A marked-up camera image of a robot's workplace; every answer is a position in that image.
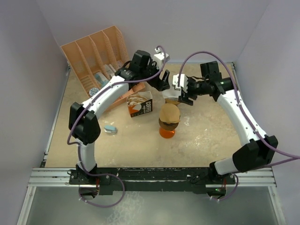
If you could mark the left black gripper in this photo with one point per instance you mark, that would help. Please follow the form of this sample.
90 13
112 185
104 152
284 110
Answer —
160 85

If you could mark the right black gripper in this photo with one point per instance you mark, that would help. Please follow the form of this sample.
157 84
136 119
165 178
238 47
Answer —
182 99

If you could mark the white paper coffee filter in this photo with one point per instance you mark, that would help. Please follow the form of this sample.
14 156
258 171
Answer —
171 94

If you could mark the brown paper coffee filter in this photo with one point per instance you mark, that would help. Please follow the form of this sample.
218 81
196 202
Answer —
169 113

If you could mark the coffee filter box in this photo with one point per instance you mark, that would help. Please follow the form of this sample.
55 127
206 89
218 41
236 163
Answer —
140 103

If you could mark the blue ribbed coffee dripper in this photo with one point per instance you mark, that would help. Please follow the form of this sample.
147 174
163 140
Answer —
168 126

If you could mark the wooden ring stand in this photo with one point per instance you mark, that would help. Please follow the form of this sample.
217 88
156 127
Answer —
172 101

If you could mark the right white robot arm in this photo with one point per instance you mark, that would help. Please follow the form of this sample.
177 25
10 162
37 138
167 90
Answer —
257 148

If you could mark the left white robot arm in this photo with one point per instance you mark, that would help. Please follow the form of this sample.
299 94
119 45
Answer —
83 118

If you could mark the orange glass carafe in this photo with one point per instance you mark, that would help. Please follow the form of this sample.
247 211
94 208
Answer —
166 133

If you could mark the white paper packet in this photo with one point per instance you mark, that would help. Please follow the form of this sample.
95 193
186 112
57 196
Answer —
109 69

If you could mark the light blue stapler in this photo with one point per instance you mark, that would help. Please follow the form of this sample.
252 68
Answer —
110 129

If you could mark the peach plastic file organizer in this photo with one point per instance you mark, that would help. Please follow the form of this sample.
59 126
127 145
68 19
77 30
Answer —
88 55

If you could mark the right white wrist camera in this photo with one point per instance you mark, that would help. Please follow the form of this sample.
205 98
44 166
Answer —
180 82

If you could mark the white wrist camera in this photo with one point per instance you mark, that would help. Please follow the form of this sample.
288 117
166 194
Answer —
160 58
180 82

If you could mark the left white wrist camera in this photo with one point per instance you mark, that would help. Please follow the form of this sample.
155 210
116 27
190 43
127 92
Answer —
160 58

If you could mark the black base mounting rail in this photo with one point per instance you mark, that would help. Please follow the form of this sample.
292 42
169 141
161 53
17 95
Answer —
107 180

